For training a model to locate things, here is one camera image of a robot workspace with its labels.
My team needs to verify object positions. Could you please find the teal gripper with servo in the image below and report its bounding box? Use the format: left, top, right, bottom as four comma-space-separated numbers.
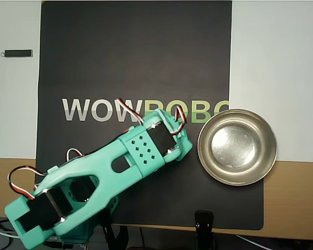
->
179, 129, 194, 160

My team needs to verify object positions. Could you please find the metal bowl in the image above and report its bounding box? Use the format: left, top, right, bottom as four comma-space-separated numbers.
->
197, 108, 278, 186

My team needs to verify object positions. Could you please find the black mat with WOWROBO print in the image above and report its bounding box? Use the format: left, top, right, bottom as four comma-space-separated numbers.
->
35, 1, 264, 231

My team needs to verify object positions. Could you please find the black table clamp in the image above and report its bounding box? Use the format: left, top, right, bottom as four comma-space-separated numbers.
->
100, 213, 130, 250

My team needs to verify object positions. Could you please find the white paper sheet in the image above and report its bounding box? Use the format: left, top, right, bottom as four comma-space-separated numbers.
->
0, 0, 313, 163

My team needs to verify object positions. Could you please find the black USB stick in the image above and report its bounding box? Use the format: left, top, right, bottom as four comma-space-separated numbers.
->
0, 49, 34, 58

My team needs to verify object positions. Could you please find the red white black servo wire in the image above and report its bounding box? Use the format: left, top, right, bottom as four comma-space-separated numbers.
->
66, 147, 87, 163
7, 165, 44, 202
169, 107, 189, 136
118, 97, 145, 126

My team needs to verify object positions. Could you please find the thin black hanging cable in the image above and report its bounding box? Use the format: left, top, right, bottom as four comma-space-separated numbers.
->
138, 227, 147, 250

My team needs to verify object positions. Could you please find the long white cable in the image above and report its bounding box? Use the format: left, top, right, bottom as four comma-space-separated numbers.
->
0, 225, 36, 239

